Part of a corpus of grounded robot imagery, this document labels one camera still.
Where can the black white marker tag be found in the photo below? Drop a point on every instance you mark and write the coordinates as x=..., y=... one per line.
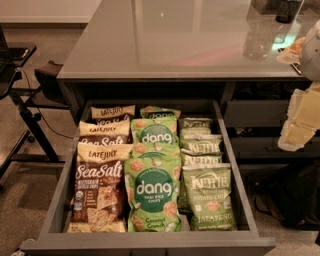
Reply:
x=295, y=66

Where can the front green Dang chip bag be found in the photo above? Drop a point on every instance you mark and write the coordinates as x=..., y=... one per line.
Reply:
x=152, y=186

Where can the back green Dang bag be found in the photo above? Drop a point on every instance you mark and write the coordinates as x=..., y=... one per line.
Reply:
x=152, y=112

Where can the open grey top drawer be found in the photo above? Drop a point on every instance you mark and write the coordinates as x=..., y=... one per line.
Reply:
x=245, y=241

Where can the front Kettle jalapeno chip bag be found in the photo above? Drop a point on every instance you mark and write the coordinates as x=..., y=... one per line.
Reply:
x=208, y=192

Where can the dark cup on counter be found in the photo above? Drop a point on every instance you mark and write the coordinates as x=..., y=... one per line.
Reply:
x=288, y=10

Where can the brown Sea Salt chip bag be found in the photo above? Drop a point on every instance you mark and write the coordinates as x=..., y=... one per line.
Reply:
x=99, y=194

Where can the middle brown Sea Salt bag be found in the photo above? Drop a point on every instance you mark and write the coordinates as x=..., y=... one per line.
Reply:
x=104, y=135

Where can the black rolling stand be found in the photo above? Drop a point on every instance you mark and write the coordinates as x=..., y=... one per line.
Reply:
x=33, y=145

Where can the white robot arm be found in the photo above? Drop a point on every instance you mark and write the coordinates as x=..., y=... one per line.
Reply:
x=306, y=52

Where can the back brown Sea Salt bag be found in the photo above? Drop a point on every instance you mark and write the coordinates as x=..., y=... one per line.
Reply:
x=104, y=116

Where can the grey counter cabinet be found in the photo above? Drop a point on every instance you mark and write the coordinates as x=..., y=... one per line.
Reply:
x=159, y=51

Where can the black bag on floor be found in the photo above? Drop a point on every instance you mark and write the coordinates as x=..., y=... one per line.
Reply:
x=291, y=195

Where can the back Kettle chip bag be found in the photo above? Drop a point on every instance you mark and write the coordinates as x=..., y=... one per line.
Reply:
x=195, y=126

